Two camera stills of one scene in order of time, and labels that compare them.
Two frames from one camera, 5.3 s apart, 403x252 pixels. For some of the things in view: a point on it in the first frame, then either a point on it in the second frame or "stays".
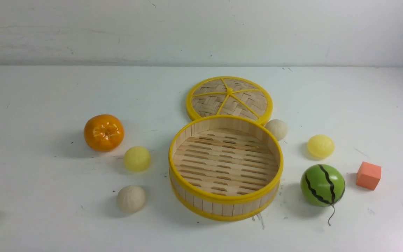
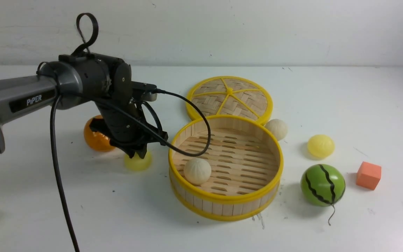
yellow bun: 137,158 stays
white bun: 278,127 stays
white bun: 131,199 → 196,170
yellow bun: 321,146 stays
